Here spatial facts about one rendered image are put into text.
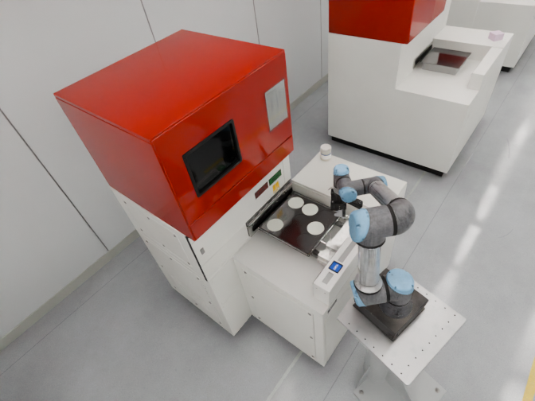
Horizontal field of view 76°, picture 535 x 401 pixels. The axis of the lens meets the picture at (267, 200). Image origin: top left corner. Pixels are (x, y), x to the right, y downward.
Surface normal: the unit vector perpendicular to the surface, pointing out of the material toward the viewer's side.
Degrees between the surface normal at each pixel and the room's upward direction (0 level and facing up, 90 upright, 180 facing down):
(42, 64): 90
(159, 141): 90
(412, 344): 0
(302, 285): 0
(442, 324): 0
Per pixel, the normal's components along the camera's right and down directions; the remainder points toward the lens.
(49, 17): 0.77, 0.38
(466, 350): -0.12, -0.69
